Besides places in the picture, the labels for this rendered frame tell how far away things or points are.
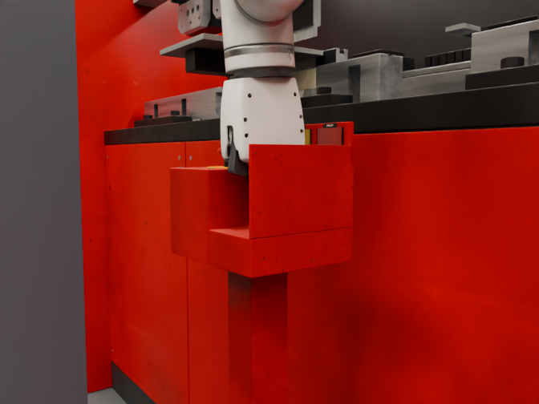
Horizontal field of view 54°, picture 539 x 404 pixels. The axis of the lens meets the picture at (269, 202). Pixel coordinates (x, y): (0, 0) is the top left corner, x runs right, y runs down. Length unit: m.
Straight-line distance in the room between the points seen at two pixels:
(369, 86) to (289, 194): 0.39
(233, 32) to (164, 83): 1.30
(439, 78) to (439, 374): 0.66
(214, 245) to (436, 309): 0.30
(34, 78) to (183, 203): 0.25
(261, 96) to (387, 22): 1.10
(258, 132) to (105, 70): 1.27
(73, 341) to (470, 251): 0.47
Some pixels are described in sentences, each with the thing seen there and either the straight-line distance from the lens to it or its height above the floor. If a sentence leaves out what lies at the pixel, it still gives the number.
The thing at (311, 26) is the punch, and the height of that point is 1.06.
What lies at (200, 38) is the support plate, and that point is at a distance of 0.93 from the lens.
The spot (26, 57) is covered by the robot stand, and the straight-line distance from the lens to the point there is 0.60.
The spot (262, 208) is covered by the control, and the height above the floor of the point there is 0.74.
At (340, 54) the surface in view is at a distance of 1.05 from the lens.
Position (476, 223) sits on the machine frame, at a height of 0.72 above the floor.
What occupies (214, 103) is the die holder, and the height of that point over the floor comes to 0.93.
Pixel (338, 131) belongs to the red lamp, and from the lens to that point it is 0.69.
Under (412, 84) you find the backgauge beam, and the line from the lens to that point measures 1.23.
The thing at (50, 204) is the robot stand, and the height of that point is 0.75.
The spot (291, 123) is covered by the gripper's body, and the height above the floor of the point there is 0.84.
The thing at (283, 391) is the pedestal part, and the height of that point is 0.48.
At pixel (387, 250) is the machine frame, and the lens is 0.76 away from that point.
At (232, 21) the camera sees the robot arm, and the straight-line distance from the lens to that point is 0.63.
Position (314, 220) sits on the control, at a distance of 0.64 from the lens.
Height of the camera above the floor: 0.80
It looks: 5 degrees down
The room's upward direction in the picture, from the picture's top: straight up
